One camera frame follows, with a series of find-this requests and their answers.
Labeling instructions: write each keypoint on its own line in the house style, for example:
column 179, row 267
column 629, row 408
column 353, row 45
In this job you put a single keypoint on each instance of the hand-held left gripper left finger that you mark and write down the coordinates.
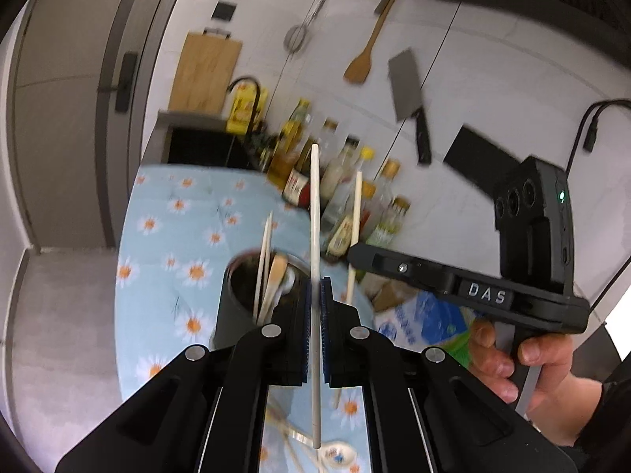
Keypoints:
column 307, row 335

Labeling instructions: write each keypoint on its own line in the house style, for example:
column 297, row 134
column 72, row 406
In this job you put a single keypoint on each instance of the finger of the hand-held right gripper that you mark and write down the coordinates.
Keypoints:
column 389, row 263

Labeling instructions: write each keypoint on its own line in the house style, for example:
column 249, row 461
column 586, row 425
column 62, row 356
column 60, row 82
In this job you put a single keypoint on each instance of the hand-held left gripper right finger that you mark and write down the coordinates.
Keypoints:
column 324, row 335

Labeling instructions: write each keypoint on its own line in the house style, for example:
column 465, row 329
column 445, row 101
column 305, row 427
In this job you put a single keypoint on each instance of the white ceramic spoon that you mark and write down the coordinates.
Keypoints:
column 291, row 282

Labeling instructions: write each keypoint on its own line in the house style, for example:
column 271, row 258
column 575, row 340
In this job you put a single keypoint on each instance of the short tan chopstick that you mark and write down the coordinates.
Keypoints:
column 356, row 207

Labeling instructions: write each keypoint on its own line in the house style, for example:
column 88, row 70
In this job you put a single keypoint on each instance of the black utensil holder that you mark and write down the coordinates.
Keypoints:
column 236, row 305

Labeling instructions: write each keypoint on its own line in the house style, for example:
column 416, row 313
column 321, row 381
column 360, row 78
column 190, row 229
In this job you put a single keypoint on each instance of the long pale chopstick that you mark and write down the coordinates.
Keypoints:
column 315, row 207

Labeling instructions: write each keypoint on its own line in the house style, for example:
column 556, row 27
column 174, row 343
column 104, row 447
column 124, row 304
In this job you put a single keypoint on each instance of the small cream patterned spoon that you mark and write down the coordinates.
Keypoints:
column 337, row 455

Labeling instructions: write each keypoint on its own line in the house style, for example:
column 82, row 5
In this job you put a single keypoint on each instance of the person's right forearm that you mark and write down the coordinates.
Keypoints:
column 609, row 428

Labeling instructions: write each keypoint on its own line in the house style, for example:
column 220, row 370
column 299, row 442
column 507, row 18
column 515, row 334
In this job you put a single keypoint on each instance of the person's right hand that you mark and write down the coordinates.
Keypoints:
column 490, row 367

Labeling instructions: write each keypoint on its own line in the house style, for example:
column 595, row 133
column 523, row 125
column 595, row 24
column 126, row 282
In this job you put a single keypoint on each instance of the brown spice jar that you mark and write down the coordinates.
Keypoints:
column 389, row 295

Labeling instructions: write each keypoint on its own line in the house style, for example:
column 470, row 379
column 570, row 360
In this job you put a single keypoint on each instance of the blue and white bag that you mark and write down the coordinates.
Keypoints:
column 419, row 320

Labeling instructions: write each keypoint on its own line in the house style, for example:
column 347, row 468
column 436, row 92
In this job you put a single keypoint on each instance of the row of condiment bottles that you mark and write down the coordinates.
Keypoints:
column 340, row 192

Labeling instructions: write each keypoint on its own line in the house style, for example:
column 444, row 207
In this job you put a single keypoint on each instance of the green plastic bag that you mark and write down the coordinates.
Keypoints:
column 458, row 342

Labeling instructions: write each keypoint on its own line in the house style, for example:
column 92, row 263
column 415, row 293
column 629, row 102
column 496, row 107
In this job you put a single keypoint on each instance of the wooden spatula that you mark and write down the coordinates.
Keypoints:
column 362, row 61

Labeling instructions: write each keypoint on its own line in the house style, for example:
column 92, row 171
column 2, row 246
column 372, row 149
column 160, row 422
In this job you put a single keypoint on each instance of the yellow labelled bottle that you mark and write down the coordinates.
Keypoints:
column 241, row 108

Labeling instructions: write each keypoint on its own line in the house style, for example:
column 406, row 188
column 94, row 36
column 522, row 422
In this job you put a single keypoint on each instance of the dark kitchen sink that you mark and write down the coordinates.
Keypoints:
column 202, row 143

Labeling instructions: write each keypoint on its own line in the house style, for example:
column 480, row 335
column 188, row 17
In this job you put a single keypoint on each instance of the black faucet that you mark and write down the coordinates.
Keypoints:
column 254, row 91

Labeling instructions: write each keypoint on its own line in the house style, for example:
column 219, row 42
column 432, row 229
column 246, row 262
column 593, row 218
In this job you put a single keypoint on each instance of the metal mesh strainer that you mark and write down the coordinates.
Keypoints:
column 296, row 39

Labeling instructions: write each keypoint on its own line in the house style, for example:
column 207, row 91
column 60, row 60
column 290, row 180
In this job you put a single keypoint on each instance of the wooden cutting board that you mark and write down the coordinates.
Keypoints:
column 206, row 74

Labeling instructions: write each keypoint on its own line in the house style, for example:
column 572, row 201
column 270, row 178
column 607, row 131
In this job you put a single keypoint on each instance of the grey door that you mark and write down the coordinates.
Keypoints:
column 64, row 108

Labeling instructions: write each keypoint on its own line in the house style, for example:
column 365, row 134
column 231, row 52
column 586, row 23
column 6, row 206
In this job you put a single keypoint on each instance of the black rectangular wall panel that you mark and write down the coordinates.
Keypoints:
column 473, row 157

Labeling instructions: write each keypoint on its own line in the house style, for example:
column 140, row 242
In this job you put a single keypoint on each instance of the black wall socket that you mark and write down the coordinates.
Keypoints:
column 224, row 10

